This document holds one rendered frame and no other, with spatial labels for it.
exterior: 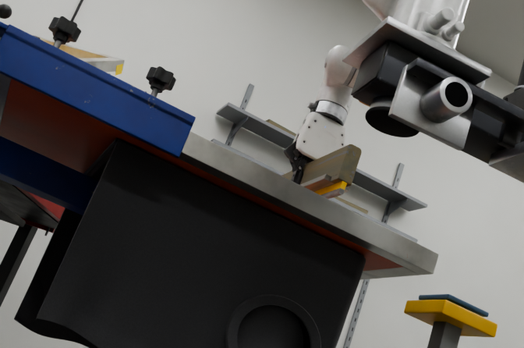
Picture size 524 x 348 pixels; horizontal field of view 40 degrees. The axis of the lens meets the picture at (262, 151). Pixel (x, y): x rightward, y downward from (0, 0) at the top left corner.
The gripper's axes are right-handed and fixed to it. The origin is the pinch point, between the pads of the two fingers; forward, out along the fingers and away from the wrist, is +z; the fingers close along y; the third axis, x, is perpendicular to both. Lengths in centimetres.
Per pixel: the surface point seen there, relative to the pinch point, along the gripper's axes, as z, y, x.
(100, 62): -38, -46, 85
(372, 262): 14.4, 10.0, -19.0
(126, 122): 15, -41, -30
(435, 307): 16.0, 27.4, -15.4
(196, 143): 12.2, -29.8, -28.7
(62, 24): 5, -55, -29
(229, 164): 12.9, -23.7, -28.7
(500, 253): -90, 203, 200
